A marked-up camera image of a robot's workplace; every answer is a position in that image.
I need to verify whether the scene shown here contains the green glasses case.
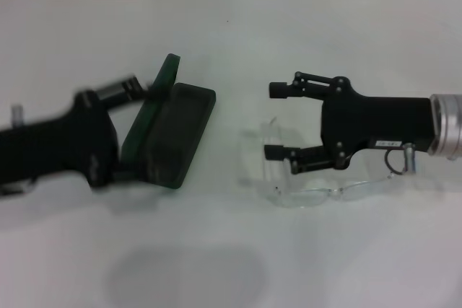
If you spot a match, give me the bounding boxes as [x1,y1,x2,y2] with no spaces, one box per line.
[121,53,217,191]

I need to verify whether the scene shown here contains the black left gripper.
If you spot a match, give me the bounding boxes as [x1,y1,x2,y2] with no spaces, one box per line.
[0,73,153,193]

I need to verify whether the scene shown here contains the clear plastic glasses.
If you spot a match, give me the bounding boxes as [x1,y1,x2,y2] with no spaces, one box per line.
[236,115,398,211]

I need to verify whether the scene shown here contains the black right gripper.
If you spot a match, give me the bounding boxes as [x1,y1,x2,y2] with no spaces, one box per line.
[263,71,440,176]

